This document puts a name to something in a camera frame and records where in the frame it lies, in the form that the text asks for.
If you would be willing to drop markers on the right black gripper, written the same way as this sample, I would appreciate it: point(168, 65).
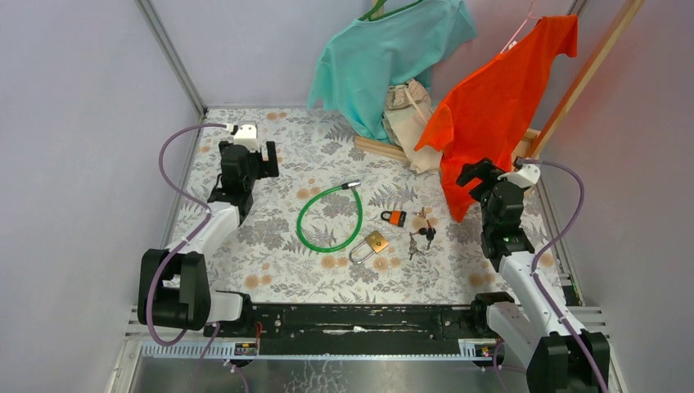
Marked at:
point(483, 170)

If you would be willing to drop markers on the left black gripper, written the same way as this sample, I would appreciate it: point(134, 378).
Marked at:
point(272, 164)

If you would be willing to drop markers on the small silver keys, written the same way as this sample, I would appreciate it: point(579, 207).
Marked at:
point(413, 248)

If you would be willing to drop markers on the brass padlock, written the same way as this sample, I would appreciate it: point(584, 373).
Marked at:
point(374, 243)

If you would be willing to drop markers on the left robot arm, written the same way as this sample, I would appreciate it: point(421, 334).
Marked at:
point(174, 289)

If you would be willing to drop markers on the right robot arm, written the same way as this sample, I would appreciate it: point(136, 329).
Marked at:
point(558, 352)

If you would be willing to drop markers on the wooden clothes rack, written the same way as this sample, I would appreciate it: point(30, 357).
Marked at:
point(534, 141)

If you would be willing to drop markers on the orange t-shirt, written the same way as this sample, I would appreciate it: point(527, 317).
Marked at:
point(487, 114)

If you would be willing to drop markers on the black head keys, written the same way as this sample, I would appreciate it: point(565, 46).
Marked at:
point(428, 233)

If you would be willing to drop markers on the orange black padlock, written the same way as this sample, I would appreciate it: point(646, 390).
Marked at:
point(394, 217)

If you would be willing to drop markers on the beige cloth bag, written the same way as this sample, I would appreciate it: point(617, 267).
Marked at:
point(407, 112)

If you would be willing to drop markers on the floral table cloth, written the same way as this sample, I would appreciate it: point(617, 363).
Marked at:
point(329, 195)

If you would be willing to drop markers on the teal t-shirt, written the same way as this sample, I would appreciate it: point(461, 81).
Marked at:
point(359, 64)

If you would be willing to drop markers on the pink hanger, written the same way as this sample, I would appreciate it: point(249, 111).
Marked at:
point(513, 40)

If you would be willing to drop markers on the green hanger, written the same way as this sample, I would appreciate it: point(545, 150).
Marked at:
point(378, 10)

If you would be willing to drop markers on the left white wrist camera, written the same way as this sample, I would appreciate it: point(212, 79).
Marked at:
point(244, 134)

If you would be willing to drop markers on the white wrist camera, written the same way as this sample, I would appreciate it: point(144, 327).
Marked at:
point(525, 175)
point(244, 134)

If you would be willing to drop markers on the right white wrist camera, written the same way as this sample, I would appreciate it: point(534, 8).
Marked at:
point(525, 175)

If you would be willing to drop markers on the aluminium frame profile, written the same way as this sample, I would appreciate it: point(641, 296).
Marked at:
point(161, 36)

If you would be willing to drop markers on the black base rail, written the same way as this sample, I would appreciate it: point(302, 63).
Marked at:
point(350, 329)

